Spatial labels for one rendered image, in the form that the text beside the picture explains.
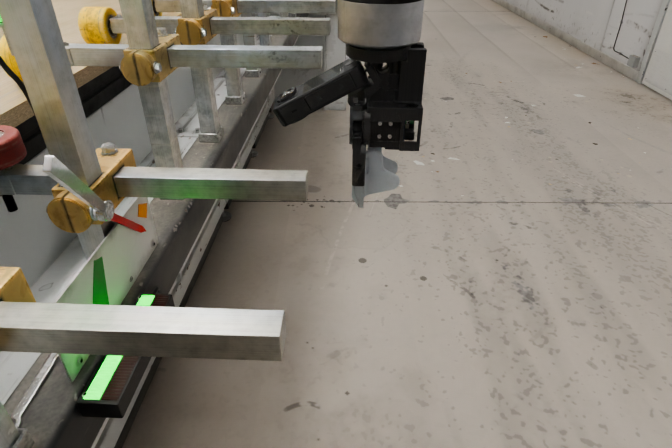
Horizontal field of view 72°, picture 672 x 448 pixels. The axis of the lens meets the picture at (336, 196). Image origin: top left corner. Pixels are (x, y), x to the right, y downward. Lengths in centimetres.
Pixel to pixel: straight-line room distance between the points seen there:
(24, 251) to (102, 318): 48
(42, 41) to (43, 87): 5
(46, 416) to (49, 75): 36
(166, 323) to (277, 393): 102
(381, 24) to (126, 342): 37
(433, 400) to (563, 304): 63
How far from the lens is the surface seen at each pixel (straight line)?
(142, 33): 80
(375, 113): 53
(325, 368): 147
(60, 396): 63
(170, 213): 87
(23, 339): 48
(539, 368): 159
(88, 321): 45
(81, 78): 102
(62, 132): 61
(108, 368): 63
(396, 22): 49
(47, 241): 96
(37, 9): 58
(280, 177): 60
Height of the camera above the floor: 115
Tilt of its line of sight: 31 degrees down
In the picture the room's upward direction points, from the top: straight up
